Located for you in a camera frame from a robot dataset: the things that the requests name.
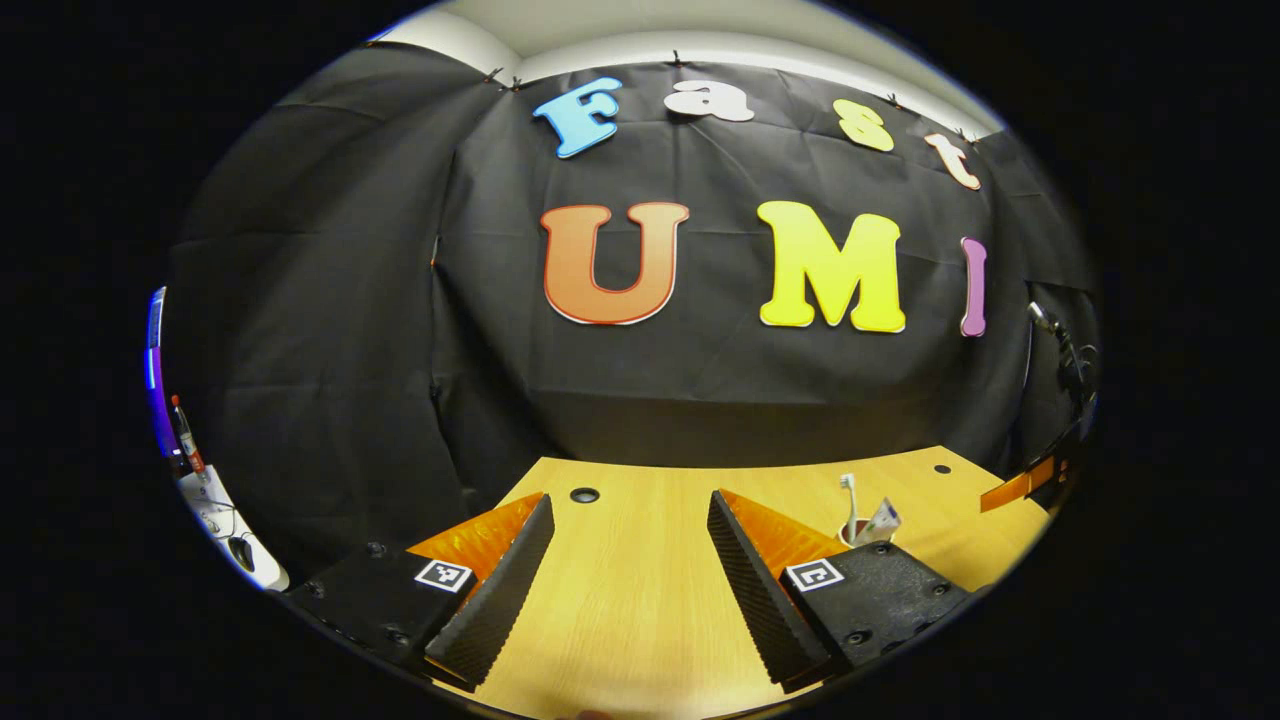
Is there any white toothpaste tube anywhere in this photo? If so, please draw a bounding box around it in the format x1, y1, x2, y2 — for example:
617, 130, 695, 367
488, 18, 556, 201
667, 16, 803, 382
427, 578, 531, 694
858, 497, 903, 546

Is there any red-capped bottle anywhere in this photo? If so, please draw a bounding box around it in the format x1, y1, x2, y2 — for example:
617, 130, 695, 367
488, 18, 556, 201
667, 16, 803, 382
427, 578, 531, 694
168, 393, 207, 476

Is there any computer monitor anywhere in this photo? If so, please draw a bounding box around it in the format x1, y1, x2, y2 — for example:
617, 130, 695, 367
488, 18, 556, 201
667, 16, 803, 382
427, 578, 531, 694
145, 287, 181, 461

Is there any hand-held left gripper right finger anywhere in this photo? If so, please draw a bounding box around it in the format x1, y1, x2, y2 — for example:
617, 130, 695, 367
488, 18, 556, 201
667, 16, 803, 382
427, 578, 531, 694
706, 488, 976, 693

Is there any white side table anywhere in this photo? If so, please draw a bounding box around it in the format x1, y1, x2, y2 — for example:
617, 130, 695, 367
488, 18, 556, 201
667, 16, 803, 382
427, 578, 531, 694
178, 465, 291, 593

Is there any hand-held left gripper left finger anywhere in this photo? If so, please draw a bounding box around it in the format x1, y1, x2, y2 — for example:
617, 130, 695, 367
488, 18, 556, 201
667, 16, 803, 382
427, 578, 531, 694
285, 491, 557, 693

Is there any dark metal stand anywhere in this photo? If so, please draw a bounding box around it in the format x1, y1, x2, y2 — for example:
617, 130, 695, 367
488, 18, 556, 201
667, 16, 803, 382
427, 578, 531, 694
1028, 300, 1101, 421

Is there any wooden desktop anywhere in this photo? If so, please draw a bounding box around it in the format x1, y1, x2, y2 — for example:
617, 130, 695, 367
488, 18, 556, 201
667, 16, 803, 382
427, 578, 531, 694
440, 445, 1051, 720

